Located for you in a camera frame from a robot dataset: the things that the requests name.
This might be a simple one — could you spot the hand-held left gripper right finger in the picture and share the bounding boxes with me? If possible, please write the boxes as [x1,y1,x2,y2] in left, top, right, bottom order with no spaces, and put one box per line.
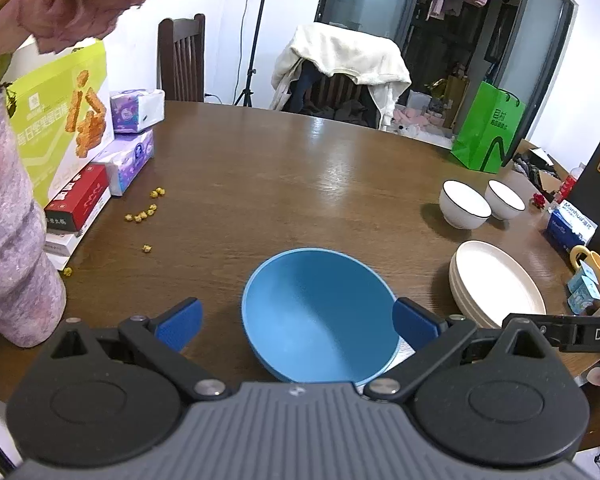
[362,297,551,403]

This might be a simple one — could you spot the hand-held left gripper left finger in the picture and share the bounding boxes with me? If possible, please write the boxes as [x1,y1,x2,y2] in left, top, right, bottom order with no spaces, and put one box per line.
[50,297,231,401]

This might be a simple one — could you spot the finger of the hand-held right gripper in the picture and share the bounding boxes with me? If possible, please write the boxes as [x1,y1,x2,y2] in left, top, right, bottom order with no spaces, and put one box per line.
[502,312,581,352]

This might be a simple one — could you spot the beige plate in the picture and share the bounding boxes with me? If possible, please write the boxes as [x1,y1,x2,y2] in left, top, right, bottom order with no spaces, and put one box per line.
[449,267,501,330]
[452,240,547,328]
[450,260,506,329]

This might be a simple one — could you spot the blue bowl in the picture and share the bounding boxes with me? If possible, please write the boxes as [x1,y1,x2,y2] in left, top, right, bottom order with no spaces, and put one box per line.
[241,247,402,386]

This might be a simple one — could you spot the white bowl with dark rim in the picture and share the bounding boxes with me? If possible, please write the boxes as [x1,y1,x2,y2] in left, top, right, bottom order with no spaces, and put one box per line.
[485,179,527,221]
[439,180,492,231]

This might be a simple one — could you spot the light blue packet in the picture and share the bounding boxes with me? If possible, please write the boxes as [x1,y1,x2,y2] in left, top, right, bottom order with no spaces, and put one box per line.
[577,260,600,286]
[566,276,600,316]

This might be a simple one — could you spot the blue tissue box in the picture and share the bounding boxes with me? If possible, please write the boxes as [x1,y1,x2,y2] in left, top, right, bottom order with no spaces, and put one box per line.
[545,199,599,255]

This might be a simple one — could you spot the scattered yellow candies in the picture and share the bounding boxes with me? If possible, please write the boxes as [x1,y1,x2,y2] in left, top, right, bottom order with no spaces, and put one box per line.
[62,187,167,277]

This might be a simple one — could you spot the white flat box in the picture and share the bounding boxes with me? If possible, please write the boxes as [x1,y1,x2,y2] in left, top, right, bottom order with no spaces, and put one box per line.
[42,195,112,272]

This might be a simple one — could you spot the red label bottle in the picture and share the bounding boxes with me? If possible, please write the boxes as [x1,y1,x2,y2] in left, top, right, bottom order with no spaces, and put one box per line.
[559,162,587,203]

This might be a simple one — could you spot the red box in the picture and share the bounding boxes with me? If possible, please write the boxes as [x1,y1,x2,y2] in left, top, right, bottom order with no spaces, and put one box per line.
[44,162,112,235]

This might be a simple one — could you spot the open cardboard box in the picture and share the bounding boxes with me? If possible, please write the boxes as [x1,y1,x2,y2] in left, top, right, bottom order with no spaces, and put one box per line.
[511,139,563,196]

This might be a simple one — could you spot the pink fuzzy vase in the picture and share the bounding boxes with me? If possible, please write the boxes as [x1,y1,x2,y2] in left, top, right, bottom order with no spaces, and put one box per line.
[0,87,67,348]

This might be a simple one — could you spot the green paper bag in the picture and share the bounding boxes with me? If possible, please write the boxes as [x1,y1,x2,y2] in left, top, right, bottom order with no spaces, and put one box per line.
[450,81,527,175]

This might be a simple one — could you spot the white plush toy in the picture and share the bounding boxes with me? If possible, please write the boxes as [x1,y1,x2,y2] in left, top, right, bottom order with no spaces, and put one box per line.
[395,105,456,136]

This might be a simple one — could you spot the white and purple tissue pack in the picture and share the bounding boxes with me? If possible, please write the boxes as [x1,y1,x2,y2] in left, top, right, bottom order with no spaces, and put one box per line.
[109,88,166,135]

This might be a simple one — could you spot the black cloth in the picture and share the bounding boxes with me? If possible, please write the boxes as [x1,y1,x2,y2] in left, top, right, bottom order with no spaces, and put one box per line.
[330,100,371,126]

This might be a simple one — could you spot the tan cardboard carton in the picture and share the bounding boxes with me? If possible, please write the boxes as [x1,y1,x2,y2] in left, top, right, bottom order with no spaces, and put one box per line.
[442,75,471,128]

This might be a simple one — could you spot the green snack box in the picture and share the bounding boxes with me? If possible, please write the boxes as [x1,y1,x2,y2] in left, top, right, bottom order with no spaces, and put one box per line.
[5,39,116,208]

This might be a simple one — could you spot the cream canvas bag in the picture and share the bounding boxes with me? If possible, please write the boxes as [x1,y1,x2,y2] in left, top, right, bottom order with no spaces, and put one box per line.
[270,77,296,111]

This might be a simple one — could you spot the dark blue garment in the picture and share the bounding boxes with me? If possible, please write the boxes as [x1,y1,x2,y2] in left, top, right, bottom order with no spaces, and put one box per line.
[292,62,321,111]

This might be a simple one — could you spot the cream sweater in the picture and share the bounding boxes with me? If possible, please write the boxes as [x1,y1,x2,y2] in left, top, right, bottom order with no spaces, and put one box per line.
[271,23,412,131]

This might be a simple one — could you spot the dark wooden slatted chair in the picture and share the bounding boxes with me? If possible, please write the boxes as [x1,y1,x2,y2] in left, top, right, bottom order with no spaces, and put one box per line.
[157,13,207,103]

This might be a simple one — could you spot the black tripod stand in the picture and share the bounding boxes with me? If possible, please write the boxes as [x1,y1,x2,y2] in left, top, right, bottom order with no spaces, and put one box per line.
[232,0,276,108]

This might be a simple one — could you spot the black framed glass door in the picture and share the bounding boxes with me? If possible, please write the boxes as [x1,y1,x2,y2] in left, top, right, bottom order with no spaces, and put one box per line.
[317,0,576,166]

